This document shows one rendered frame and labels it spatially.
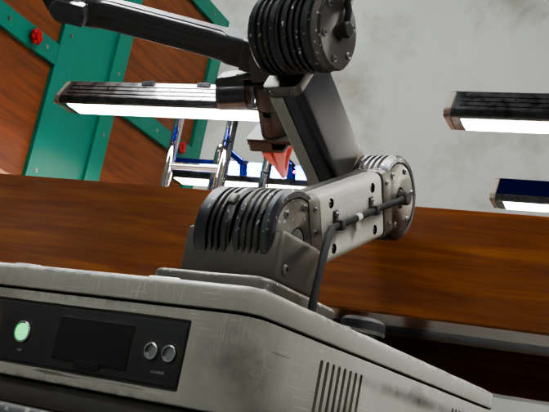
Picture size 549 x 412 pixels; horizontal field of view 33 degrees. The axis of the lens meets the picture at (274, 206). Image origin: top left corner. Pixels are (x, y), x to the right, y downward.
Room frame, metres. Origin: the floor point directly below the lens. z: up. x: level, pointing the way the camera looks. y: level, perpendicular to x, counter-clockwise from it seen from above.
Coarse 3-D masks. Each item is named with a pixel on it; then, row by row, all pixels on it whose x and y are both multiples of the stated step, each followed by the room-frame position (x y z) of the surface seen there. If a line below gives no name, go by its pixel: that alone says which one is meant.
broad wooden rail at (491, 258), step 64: (0, 192) 1.83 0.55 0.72; (64, 192) 1.77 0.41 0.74; (128, 192) 1.71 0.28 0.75; (192, 192) 1.65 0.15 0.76; (0, 256) 1.82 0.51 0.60; (64, 256) 1.75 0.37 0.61; (128, 256) 1.69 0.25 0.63; (384, 256) 1.49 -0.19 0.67; (448, 256) 1.45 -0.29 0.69; (512, 256) 1.40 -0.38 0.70; (384, 320) 1.56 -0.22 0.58; (448, 320) 1.44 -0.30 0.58; (512, 320) 1.40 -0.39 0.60
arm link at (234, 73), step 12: (252, 60) 1.54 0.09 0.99; (228, 72) 1.63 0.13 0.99; (240, 72) 1.61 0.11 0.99; (252, 72) 1.55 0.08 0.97; (216, 84) 1.62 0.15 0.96; (228, 84) 1.61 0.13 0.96; (240, 84) 1.61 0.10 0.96; (216, 96) 1.63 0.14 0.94; (228, 96) 1.62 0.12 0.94; (240, 96) 1.61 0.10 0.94; (228, 108) 1.64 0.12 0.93; (240, 108) 1.63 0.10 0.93
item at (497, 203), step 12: (504, 180) 2.28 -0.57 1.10; (516, 180) 2.27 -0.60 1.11; (528, 180) 2.26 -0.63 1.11; (492, 192) 2.27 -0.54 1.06; (504, 192) 2.26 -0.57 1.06; (516, 192) 2.25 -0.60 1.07; (528, 192) 2.24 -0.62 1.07; (540, 192) 2.22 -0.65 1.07; (492, 204) 2.31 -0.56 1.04; (504, 204) 2.29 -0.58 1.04
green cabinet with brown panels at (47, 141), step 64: (0, 0) 2.15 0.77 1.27; (128, 0) 2.61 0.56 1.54; (192, 0) 2.92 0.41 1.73; (0, 64) 2.22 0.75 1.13; (64, 64) 2.41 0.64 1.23; (128, 64) 2.70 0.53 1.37; (192, 64) 3.02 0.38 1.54; (0, 128) 2.28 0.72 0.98; (64, 128) 2.49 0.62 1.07; (128, 128) 2.77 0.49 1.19; (192, 128) 3.11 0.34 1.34
